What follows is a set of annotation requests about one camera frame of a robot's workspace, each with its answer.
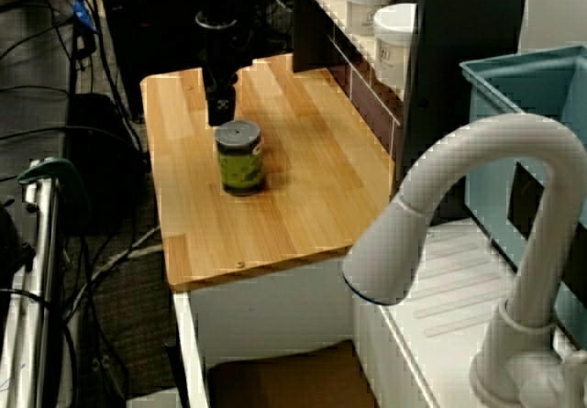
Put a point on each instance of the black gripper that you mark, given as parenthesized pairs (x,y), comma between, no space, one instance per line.
(224,55)

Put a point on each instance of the green can grey lid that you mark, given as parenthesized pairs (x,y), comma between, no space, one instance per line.
(240,169)

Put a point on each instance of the black upright panel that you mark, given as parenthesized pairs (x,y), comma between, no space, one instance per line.
(312,36)

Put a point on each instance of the wooden countertop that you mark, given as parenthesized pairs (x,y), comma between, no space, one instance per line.
(298,206)

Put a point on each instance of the cream shelf board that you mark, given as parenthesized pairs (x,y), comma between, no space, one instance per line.
(355,41)

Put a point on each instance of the brass countertop screw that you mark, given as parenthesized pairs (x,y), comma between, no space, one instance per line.
(239,264)

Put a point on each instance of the blue tape piece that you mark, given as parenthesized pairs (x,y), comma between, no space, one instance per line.
(85,16)

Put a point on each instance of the green clamp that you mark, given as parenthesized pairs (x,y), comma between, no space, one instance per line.
(59,174)

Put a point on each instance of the white lidded jar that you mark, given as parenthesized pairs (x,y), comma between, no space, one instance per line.
(367,4)
(390,46)

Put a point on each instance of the white toy sink unit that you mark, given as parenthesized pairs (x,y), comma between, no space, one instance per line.
(275,307)

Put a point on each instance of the dark grey upright panel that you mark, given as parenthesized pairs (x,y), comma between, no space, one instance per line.
(458,82)

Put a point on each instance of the blue plastic bin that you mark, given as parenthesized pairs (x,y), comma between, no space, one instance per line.
(495,151)

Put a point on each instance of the grey toy faucet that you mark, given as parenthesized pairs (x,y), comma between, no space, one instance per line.
(504,133)

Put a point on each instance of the aluminium frame rail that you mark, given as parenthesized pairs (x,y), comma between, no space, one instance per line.
(36,289)

